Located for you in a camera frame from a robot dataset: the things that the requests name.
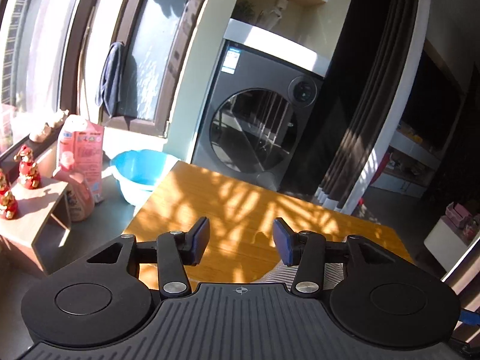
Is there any striped beige sweater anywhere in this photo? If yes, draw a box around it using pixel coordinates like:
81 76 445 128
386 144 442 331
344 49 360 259
255 261 345 290

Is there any dark folding door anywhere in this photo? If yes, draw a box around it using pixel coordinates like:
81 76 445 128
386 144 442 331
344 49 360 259
282 0 418 206

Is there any blue plastic basin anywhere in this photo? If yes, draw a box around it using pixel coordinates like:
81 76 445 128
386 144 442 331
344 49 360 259
110 150 179 207

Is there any pink detergent bottle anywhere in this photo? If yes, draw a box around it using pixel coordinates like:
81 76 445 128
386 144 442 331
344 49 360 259
53 151 95 222

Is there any white low cabinet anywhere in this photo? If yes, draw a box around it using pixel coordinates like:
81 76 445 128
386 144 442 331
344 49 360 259
370 131 440 198

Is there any wooden side stool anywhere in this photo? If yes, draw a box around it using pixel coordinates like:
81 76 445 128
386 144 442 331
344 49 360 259
1 177 72 277

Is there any grey front-load washing machine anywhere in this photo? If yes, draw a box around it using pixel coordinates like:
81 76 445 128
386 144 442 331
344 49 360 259
192 41 323 191

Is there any pink detergent refill bag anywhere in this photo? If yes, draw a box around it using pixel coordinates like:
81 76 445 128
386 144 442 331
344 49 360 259
56 115 104 203

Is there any pink storage box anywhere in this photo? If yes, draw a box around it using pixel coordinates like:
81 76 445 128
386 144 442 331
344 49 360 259
446 202 472 229

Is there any red gold figurine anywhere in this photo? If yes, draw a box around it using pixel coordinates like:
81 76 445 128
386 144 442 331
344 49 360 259
14 145 41 189

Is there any small red figurine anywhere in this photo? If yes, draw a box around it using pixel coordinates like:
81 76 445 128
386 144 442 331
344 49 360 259
0 190 18 220

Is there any dark blue hanging towel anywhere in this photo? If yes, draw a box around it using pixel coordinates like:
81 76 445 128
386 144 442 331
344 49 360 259
96 41 125 117

